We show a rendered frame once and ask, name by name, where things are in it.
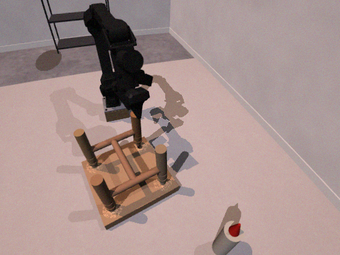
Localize grey cylinder with red cone tip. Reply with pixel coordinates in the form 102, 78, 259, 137
212, 221, 244, 255

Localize brown wooden stool legs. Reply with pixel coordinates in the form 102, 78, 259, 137
73, 111, 168, 212

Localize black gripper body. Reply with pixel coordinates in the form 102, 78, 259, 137
111, 69, 150, 104

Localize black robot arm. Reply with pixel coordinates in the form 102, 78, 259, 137
83, 3, 153, 108

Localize brown wooden stool seat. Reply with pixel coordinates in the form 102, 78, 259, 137
81, 137, 179, 230

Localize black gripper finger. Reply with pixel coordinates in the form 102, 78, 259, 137
127, 99, 148, 119
114, 91, 131, 110

